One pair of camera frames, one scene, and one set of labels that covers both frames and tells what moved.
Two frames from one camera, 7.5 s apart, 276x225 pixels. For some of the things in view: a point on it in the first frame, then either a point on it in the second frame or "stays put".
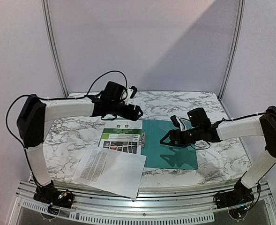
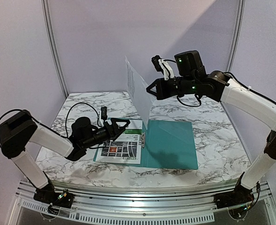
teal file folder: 159,155 stays put
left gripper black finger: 135,112 to 115,130
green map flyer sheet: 122,135 stays put
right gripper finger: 169,133 to 154,84
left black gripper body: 115,110 to 94,140
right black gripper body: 176,136 to 160,87
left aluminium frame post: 45,7 stays put
